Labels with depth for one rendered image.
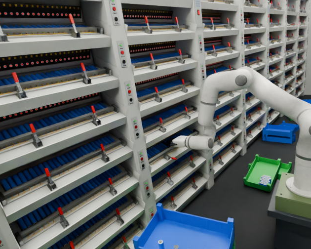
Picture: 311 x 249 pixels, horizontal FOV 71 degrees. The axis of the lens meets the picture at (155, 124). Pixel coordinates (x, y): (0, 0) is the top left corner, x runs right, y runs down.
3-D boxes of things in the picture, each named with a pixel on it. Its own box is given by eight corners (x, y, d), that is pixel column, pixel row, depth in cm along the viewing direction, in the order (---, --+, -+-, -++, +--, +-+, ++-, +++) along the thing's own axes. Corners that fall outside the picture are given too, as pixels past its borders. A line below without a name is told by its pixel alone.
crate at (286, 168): (291, 170, 192) (291, 162, 190) (285, 181, 179) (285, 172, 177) (256, 162, 213) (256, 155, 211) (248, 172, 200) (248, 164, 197)
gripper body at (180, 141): (193, 134, 142) (179, 133, 150) (184, 139, 135) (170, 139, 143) (195, 144, 143) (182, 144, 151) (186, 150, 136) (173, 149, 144)
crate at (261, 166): (270, 192, 169) (269, 185, 165) (244, 184, 183) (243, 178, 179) (281, 165, 185) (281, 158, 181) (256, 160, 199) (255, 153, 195)
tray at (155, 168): (203, 142, 172) (206, 132, 166) (149, 178, 131) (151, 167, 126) (182, 129, 182) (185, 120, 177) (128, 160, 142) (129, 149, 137)
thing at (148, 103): (198, 94, 160) (203, 76, 153) (138, 118, 120) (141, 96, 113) (177, 84, 171) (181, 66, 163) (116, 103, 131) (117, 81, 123)
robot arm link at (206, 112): (212, 96, 133) (203, 140, 145) (197, 100, 123) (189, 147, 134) (225, 100, 128) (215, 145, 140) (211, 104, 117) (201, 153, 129)
